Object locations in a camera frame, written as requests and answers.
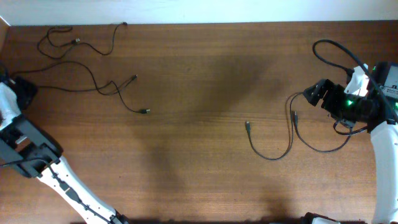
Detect thin black usb cable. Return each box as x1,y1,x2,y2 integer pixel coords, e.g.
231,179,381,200
37,21,128,60

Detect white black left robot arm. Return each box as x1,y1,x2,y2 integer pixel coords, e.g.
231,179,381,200
1,75,129,223

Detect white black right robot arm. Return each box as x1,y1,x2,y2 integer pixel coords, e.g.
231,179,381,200
303,62,397,223

